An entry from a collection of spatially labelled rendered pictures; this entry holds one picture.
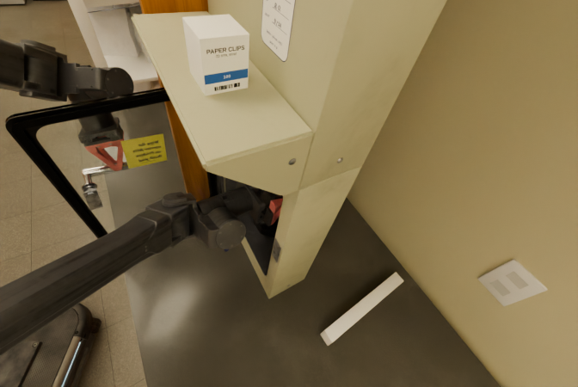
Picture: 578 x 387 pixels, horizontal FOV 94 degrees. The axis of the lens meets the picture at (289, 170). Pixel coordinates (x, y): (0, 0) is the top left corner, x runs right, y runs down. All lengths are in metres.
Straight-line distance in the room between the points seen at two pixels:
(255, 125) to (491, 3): 0.49
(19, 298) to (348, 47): 0.41
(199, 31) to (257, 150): 0.12
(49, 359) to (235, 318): 1.02
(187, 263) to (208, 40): 0.64
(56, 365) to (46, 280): 1.21
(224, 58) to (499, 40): 0.49
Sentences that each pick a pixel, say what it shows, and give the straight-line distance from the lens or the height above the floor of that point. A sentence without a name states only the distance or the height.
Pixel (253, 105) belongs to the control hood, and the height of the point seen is 1.51.
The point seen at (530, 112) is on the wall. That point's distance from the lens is 0.63.
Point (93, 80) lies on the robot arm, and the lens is 0.57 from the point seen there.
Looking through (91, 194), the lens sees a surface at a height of 1.20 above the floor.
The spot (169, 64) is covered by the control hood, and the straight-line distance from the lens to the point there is 0.37.
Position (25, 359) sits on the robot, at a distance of 1.67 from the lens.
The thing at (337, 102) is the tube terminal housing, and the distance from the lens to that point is 0.27.
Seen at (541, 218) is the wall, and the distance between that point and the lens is 0.68.
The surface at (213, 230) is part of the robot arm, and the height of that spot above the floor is 1.26.
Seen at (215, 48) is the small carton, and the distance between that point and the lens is 0.29.
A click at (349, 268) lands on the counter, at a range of 0.85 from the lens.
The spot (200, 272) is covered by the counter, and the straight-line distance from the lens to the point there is 0.80.
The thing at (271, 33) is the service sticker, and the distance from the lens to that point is 0.32.
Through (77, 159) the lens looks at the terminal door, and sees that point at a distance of 0.62.
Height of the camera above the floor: 1.68
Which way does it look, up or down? 48 degrees down
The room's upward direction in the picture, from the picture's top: 12 degrees clockwise
